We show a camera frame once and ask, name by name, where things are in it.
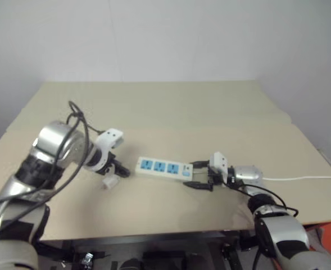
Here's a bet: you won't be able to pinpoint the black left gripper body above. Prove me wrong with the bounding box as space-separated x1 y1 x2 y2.
102 151 120 173

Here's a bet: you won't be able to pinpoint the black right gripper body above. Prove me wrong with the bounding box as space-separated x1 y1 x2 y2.
206 165 224 187

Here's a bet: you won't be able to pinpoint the white charger plug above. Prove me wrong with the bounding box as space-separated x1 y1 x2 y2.
102 174 120 191

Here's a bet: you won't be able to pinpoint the white power strip blue outlets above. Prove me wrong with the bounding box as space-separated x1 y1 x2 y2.
134 156 194 182

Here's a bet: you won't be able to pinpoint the metal caster wheel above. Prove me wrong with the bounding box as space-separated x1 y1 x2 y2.
80 252 96 267

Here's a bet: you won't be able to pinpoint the dark rounded shape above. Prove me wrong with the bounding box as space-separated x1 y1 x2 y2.
119 258 143 270

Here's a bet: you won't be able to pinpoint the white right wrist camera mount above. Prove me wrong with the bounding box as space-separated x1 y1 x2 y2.
209 152 229 183

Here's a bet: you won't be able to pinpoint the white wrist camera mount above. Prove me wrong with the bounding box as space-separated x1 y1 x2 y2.
209 152 229 183
83 128 125 174

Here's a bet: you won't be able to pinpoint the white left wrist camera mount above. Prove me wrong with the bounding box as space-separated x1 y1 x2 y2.
83 128 125 174

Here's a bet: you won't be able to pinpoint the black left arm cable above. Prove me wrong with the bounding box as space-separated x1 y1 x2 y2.
0 100 107 243

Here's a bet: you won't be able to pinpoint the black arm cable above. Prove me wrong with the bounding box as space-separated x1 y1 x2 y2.
223 179 300 270
0 100 107 243

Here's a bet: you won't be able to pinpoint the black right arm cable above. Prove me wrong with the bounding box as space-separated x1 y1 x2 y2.
223 179 300 270

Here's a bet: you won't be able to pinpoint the black table frame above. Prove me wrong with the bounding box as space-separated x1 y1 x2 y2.
38 229 257 270

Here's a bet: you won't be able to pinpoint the white power strip cord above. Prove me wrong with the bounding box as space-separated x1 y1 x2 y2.
261 175 331 186

